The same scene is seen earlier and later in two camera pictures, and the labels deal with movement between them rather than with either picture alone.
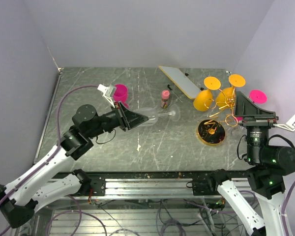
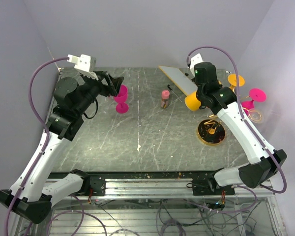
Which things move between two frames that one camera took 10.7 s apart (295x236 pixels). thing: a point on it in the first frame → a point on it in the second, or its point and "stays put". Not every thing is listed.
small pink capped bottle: [164, 100] stays put
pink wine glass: [121, 95] stays put
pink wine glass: [257, 97] stays put
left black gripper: [126, 119] → [113, 83]
